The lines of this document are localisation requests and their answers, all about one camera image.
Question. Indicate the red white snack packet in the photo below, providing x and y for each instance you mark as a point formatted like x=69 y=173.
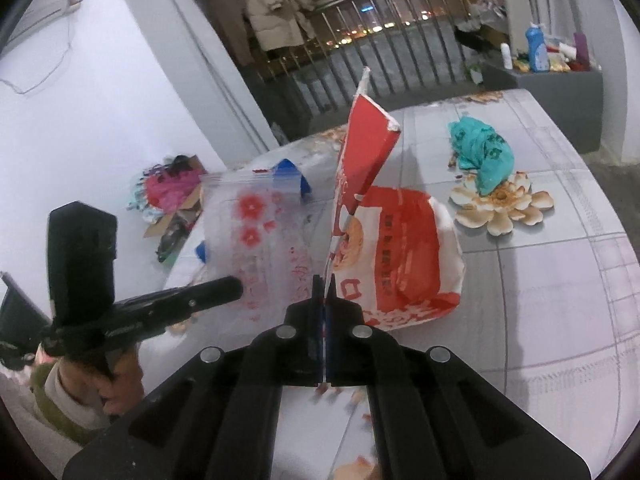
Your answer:
x=365 y=150

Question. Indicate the magenta bottle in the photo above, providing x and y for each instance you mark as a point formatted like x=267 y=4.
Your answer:
x=581 y=52

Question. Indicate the sliding door frame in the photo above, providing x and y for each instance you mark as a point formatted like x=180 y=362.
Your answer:
x=200 y=60

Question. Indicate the person's left hand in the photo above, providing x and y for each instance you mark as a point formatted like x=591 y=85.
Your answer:
x=125 y=385

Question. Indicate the yellow snack packets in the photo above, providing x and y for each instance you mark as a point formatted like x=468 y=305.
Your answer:
x=524 y=65

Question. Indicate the person's left forearm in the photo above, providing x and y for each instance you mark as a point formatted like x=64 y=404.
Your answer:
x=60 y=400

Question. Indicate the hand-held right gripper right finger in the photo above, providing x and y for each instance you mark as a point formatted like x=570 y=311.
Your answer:
x=345 y=320

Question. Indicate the cardboard box of colourful clothes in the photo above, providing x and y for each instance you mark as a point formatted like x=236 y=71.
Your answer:
x=170 y=190

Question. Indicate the pile of boxes and clothes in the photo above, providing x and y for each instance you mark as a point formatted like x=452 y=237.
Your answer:
x=480 y=25

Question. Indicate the brown hanging coat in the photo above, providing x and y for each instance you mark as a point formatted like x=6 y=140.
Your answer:
x=230 y=20

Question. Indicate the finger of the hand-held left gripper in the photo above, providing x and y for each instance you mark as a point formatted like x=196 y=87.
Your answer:
x=220 y=290

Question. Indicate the clear printed plastic bag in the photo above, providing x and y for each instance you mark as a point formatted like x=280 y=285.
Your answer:
x=255 y=260

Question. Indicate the small white bottle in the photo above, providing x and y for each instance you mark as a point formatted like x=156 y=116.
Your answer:
x=507 y=56

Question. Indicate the white air conditioner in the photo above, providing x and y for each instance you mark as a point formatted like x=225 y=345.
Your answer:
x=40 y=10

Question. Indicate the metal balcony railing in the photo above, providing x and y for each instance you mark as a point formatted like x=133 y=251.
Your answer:
x=400 y=35

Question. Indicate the beige hanging coat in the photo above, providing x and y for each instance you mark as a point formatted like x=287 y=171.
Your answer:
x=270 y=5

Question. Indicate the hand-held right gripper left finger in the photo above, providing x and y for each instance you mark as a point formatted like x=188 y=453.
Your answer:
x=317 y=310

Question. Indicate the teal printed cloth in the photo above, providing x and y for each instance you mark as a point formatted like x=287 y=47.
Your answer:
x=482 y=152

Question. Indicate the red white plastic bag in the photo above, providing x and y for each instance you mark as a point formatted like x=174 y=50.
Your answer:
x=415 y=245

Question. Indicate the blue detergent bottle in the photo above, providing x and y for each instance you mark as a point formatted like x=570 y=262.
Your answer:
x=537 y=50

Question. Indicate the grey cabinet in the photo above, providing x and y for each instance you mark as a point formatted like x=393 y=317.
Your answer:
x=545 y=100

